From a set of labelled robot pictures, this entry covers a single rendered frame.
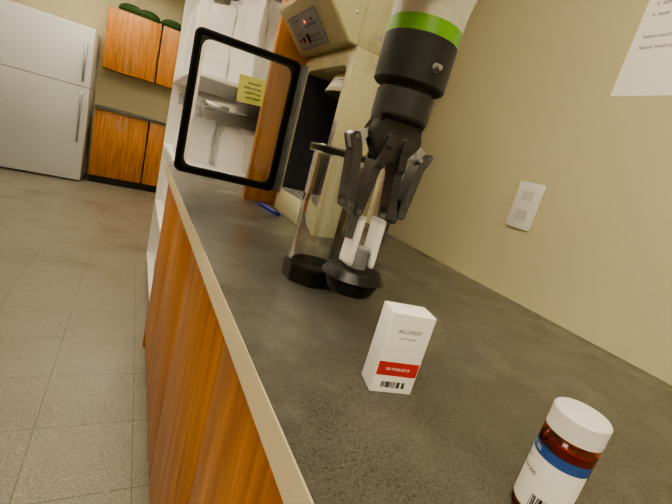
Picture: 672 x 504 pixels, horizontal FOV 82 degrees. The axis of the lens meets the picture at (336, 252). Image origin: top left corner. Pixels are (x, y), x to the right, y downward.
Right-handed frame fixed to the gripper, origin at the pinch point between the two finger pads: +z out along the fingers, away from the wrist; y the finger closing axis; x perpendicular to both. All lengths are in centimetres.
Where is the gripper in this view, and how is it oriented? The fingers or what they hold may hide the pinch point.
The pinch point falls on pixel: (362, 240)
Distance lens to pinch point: 54.1
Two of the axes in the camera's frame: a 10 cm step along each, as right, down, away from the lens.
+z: -2.6, 9.4, 2.3
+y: -8.7, -1.3, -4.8
